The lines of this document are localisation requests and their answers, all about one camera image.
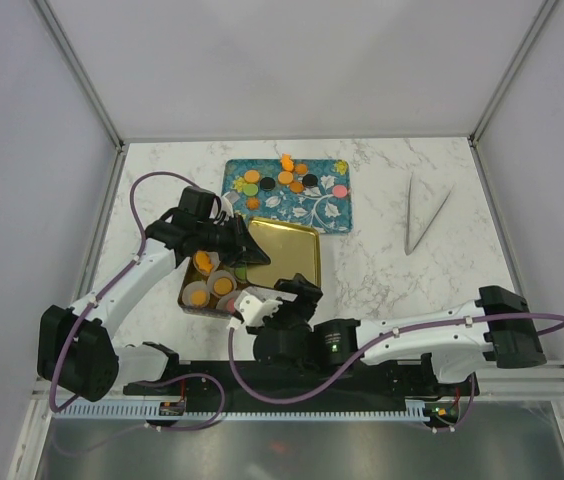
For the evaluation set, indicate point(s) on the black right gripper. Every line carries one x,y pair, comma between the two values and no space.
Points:
308,297

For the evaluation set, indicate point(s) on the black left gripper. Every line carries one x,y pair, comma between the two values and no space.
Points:
243,248

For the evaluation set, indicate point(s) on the green cookie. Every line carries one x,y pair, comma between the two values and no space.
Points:
241,273
250,189

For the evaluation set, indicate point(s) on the orange round cookie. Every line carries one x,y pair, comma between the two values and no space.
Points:
199,298
285,177
223,286
251,176

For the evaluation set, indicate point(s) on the gold tin lid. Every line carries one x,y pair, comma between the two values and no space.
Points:
292,248

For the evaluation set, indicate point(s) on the orange fish cookie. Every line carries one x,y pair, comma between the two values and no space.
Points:
203,263
287,162

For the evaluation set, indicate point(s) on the metal tongs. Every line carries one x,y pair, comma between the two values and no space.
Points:
416,228

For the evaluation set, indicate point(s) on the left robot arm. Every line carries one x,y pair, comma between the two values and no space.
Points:
75,349

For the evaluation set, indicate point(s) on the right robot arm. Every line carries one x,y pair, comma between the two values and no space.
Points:
452,343

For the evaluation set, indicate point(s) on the white paper cup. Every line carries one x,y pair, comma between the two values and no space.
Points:
189,288
217,274
216,261

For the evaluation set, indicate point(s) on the orange flower cookie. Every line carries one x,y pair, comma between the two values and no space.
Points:
253,203

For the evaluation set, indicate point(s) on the square cookie tin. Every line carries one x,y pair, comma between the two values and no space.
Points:
217,306

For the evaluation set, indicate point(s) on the black sandwich cookie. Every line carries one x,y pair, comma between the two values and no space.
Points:
267,184
309,180

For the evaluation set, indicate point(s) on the teal floral tray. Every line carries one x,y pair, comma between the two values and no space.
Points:
315,207

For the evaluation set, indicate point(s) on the orange fish cookie on tray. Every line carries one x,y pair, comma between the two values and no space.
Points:
287,162

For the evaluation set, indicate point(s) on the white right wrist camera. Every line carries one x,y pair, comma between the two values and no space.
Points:
250,311

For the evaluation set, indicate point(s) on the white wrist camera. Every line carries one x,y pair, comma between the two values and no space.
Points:
250,311
228,201

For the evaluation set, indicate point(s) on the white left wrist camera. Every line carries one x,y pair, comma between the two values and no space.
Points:
228,201

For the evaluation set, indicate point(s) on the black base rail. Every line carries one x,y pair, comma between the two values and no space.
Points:
362,388

